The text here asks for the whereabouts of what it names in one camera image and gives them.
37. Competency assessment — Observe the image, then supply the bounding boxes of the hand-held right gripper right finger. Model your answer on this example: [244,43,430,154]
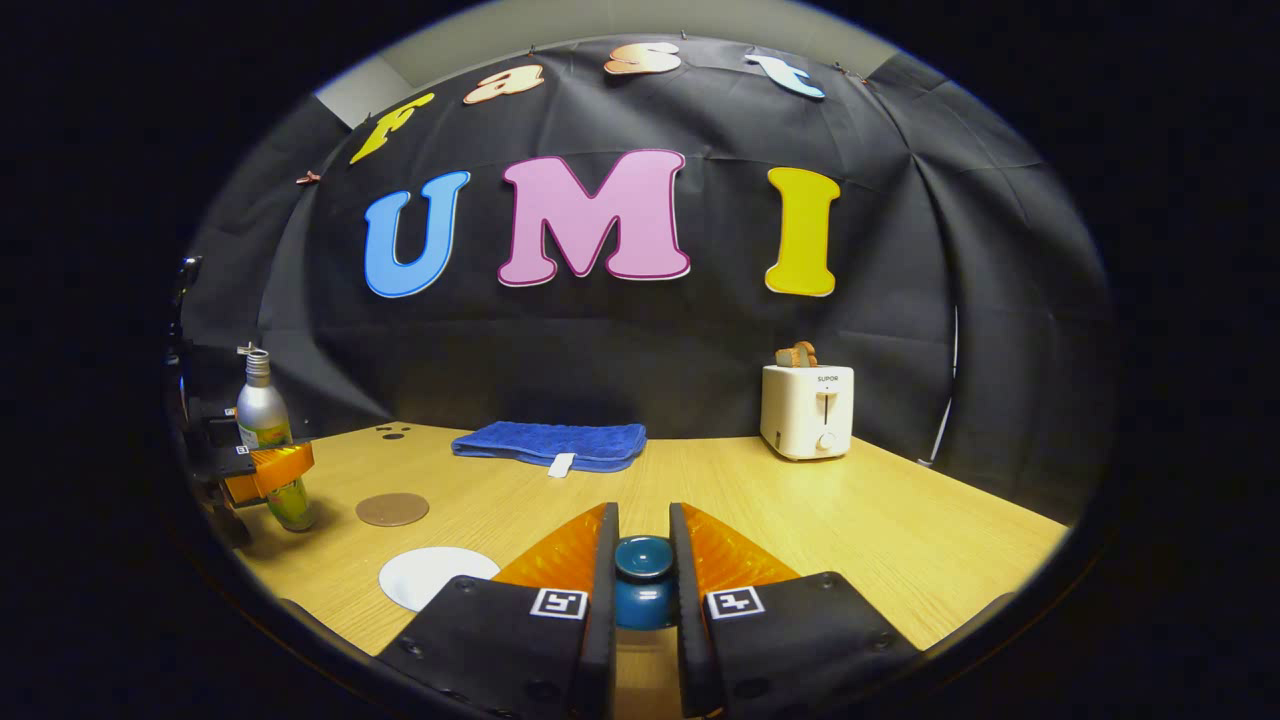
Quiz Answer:
[668,502,921,719]

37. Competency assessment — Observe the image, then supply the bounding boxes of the silver green water bottle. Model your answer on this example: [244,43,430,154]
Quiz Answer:
[236,347,317,532]

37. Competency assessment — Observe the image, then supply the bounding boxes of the round brown coaster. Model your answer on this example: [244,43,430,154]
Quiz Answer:
[356,492,431,528]

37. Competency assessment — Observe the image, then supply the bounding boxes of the cream toaster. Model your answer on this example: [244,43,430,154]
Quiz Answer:
[760,364,856,461]

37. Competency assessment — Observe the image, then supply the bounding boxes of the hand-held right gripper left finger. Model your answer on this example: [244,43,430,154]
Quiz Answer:
[375,502,621,720]

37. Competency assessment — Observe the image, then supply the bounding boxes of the teal teacup white inside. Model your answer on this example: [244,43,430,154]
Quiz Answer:
[378,546,501,613]

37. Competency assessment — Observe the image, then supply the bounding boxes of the folded blue towel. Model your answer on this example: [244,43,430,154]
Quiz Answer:
[450,421,648,478]

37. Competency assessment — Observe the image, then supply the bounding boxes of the teal teacup lid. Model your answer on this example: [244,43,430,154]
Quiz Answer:
[613,536,681,631]

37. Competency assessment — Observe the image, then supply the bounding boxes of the black backdrop cloth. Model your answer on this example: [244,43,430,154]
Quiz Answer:
[180,35,1116,521]

